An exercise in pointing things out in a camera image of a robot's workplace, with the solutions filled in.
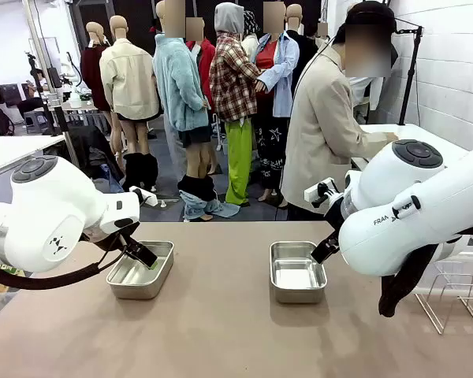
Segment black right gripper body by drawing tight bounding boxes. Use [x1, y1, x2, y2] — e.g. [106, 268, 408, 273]
[322, 195, 347, 238]

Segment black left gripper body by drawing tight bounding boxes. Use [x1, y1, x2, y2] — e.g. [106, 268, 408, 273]
[83, 221, 142, 254]

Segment rectangular stainless steel container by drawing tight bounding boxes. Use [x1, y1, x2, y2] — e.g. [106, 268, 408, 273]
[105, 240, 175, 301]
[269, 240, 329, 305]

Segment person's right forearm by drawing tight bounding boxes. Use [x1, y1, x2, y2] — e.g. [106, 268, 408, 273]
[348, 132, 387, 161]

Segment crumpled blue jeans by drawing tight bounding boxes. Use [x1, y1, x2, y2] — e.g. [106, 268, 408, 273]
[179, 188, 240, 222]

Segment person in beige jacket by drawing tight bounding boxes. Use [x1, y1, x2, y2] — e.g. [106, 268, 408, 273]
[280, 2, 399, 221]

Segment chair with black jacket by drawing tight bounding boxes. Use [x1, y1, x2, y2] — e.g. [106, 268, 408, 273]
[67, 124, 126, 193]

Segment silver stand pole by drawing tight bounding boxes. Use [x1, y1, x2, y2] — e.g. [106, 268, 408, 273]
[23, 0, 82, 169]

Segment mannequin in blue shirt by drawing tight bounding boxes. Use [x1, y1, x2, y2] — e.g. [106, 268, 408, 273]
[254, 2, 301, 202]

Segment black tripod stand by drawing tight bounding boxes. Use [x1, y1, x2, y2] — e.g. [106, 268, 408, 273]
[393, 25, 425, 126]

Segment seated background person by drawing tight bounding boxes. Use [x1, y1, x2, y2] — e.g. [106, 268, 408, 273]
[17, 69, 48, 119]

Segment mannequin in cream jacket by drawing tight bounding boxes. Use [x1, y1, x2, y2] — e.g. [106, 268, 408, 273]
[99, 15, 162, 194]

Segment mannequin in black jacket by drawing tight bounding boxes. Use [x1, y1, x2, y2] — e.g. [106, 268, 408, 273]
[285, 3, 320, 99]

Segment mannequin in blue fleece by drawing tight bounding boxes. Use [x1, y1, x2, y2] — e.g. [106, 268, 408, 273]
[152, 0, 222, 202]

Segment mannequin in plaid shirt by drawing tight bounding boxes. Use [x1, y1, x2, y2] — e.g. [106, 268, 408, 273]
[208, 2, 262, 206]

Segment mannequin in maroon top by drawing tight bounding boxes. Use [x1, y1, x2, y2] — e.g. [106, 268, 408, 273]
[80, 21, 117, 161]

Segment mannequin with head scarf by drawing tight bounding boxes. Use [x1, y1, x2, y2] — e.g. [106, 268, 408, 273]
[242, 10, 261, 60]

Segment mannequin in red jacket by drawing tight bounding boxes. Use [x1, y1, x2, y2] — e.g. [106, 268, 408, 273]
[185, 17, 217, 115]

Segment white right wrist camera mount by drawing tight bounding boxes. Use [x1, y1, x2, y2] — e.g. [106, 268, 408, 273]
[304, 177, 346, 209]

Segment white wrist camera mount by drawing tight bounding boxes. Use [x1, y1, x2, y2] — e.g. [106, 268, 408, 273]
[128, 186, 158, 207]
[304, 177, 346, 209]

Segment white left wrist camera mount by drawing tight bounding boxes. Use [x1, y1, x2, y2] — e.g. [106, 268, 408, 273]
[128, 186, 158, 207]

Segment black left arm cable sleeve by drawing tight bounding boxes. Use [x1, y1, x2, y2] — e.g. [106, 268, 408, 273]
[0, 232, 129, 291]

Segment steel wire rack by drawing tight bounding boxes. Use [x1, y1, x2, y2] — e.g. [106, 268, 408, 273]
[412, 247, 473, 336]

